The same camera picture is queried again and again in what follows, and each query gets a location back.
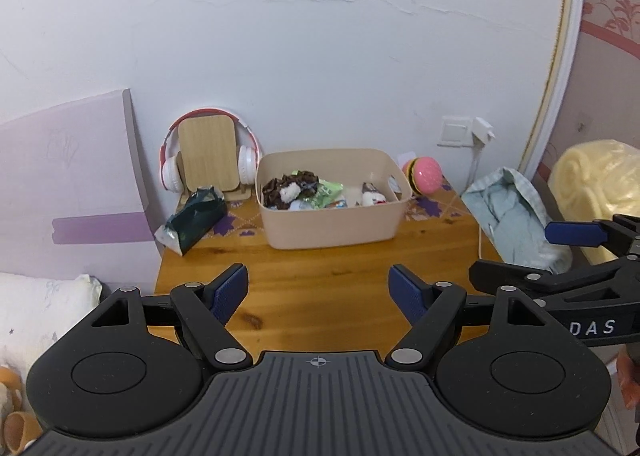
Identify person's right hand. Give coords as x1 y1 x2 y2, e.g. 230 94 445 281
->
616 350 640 413

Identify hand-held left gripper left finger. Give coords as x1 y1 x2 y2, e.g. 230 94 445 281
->
90 263 254 372

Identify beige plastic storage bin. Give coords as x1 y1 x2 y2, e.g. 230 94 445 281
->
255 148 413 251

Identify red white headphones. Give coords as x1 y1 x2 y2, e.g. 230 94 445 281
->
159 108 260 194

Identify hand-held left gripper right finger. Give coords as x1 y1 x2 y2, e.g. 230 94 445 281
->
384 263 552 371

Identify white pillow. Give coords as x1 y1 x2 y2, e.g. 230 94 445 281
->
0 272 103 372

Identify yellow rolled blanket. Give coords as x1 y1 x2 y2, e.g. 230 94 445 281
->
549 138 640 249

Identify purple white board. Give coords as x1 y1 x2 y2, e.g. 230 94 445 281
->
0 88 163 289

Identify white plug charger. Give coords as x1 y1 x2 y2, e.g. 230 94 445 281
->
470 117 496 147

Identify green snack packet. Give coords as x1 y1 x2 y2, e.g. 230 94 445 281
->
311 178 347 209

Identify pink burger toy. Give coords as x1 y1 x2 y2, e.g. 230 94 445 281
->
402 157 443 197

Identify pink floral panel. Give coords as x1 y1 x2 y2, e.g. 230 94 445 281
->
517 0 640 179

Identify purple flower table mat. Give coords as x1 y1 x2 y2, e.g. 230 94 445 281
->
177 183 466 241

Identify white charger cable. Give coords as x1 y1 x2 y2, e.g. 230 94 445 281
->
466 143 485 187

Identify wooden headphone stand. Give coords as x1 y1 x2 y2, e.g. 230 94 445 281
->
177 117 253 204

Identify white wall socket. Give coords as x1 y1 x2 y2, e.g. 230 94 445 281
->
437 116 473 147

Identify wooden desktop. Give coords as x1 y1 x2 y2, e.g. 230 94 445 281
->
154 176 503 362

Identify dark green plastic bag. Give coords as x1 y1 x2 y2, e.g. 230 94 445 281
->
154 187 228 257

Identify light green cloth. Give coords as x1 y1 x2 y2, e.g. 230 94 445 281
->
461 167 573 274

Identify brown fuzzy scrunchie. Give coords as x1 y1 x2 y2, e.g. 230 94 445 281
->
262 170 321 209

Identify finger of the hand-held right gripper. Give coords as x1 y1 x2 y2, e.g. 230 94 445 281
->
545 213 640 257
469 258 640 307

